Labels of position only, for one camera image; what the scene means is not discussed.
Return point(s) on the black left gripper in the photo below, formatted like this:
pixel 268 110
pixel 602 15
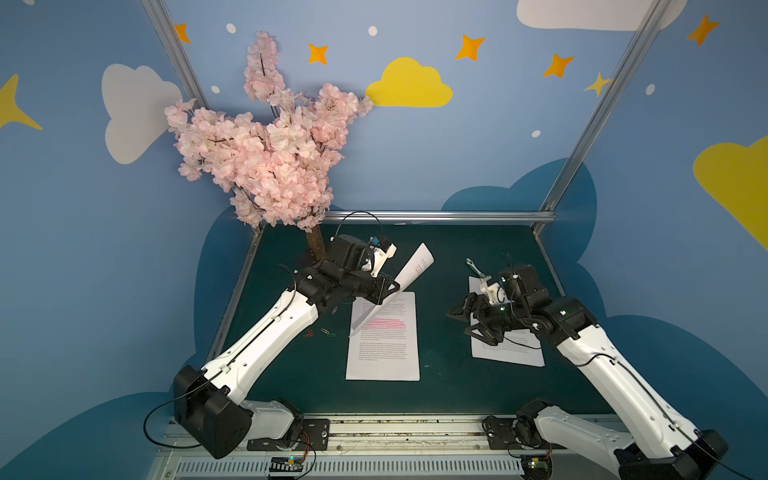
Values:
pixel 372 282

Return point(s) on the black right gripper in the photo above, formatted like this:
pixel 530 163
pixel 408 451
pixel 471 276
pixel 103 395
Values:
pixel 480 315

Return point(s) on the purple highlighted paper document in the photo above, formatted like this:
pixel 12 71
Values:
pixel 419 262

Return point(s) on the pink highlighted paper document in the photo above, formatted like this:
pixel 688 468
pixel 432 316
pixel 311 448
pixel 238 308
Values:
pixel 386 348

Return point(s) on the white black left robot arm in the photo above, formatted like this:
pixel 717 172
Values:
pixel 210 402

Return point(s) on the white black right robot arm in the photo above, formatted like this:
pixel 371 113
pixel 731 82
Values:
pixel 658 442

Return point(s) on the pink cherry blossom tree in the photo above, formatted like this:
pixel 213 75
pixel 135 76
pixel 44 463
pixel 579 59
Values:
pixel 276 172

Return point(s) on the right circuit board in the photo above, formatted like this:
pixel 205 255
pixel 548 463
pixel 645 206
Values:
pixel 536 468

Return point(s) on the left green circuit board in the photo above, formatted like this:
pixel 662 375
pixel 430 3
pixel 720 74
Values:
pixel 291 467

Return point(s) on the small wooden handled brush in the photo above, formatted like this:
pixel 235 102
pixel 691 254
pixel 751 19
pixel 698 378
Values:
pixel 479 274

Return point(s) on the aluminium back frame bar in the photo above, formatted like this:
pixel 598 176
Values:
pixel 414 217

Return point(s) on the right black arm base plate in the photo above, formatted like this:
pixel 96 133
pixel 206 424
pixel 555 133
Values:
pixel 513 433

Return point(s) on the aluminium right frame post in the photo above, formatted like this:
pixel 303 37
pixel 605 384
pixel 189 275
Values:
pixel 642 40

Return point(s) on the aluminium frame post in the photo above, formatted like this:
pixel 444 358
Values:
pixel 642 40
pixel 164 27

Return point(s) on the aluminium front rail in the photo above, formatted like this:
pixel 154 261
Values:
pixel 413 446

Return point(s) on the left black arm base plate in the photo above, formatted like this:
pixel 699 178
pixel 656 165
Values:
pixel 313 431

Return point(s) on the aluminium left frame post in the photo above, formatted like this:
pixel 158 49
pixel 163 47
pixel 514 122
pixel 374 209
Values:
pixel 164 27

